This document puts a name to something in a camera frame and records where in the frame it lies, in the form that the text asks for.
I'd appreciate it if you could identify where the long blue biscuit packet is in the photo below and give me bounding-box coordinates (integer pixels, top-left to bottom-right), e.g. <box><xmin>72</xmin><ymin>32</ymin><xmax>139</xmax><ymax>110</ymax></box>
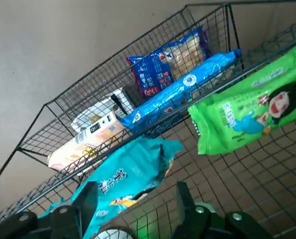
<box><xmin>118</xmin><ymin>48</ymin><xmax>242</xmax><ymax>134</ymax></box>

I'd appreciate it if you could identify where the blue cracker bag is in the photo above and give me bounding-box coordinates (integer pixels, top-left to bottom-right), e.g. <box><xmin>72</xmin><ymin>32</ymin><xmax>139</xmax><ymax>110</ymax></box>
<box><xmin>127</xmin><ymin>24</ymin><xmax>212</xmax><ymax>99</ymax></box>

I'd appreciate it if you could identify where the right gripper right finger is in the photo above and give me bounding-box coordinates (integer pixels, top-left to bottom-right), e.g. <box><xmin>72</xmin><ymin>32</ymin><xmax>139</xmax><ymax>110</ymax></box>
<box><xmin>167</xmin><ymin>181</ymin><xmax>275</xmax><ymax>239</ymax></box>

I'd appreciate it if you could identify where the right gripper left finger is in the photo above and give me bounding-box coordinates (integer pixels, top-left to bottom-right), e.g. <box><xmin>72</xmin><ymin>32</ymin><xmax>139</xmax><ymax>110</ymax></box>
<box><xmin>0</xmin><ymin>181</ymin><xmax>99</xmax><ymax>239</ymax></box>

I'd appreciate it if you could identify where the black wire basket rack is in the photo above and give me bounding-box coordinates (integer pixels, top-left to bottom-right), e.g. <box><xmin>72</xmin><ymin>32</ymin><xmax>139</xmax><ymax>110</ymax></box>
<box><xmin>0</xmin><ymin>0</ymin><xmax>296</xmax><ymax>239</ymax></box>

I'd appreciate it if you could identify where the beige snack box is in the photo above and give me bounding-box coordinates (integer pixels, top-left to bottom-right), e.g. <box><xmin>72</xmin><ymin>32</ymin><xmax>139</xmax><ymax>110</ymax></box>
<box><xmin>47</xmin><ymin>112</ymin><xmax>129</xmax><ymax>173</ymax></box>

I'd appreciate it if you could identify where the green snack packet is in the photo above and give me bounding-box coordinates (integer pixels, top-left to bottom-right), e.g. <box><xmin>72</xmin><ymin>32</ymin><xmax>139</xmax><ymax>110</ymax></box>
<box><xmin>187</xmin><ymin>41</ymin><xmax>296</xmax><ymax>155</ymax></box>

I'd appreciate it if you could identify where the teal chips bag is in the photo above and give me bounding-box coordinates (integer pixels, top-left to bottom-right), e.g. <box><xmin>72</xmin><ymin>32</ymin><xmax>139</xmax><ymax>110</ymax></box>
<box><xmin>38</xmin><ymin>136</ymin><xmax>184</xmax><ymax>239</ymax></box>

